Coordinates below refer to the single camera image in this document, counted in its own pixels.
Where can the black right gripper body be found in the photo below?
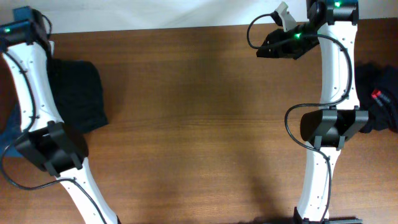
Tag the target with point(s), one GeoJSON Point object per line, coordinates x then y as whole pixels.
{"type": "Point", "coordinates": [295, 46]}

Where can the black garment with red label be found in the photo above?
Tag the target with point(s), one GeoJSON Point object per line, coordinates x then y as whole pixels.
{"type": "Point", "coordinates": [377, 93]}

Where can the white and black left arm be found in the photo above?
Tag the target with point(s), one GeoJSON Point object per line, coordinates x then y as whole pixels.
{"type": "Point", "coordinates": [45, 140]}

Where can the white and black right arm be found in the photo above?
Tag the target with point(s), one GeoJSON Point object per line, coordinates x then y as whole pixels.
{"type": "Point", "coordinates": [333, 26]}

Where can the folded blue denim jeans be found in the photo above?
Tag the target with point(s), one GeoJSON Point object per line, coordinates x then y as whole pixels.
{"type": "Point", "coordinates": [13, 128]}

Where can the black trousers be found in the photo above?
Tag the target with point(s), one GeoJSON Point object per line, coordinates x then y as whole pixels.
{"type": "Point", "coordinates": [78, 94]}

